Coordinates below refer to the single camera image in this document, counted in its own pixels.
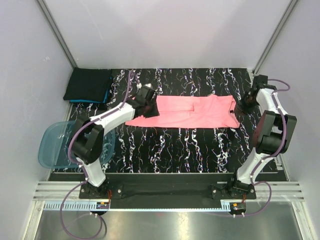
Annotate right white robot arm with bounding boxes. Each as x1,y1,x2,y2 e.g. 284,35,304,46
227,75,297,199

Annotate folded blue t shirt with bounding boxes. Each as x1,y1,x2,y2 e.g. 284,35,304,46
67,81,112,103

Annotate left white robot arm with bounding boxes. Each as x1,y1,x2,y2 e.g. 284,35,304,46
67,83,159,198

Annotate pink t shirt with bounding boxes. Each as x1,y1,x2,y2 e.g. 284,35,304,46
125,94,240,129

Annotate folded black t shirt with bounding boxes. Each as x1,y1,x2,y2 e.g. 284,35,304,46
63,67,113,101

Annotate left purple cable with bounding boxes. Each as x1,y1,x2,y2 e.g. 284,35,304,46
59,69,142,238

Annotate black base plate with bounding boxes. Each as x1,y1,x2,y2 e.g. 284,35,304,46
79,173,257,200

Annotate aluminium frame rail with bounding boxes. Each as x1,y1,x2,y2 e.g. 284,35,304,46
32,181,305,212

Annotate blue plastic bin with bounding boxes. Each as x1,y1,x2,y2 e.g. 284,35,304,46
38,120,116,169

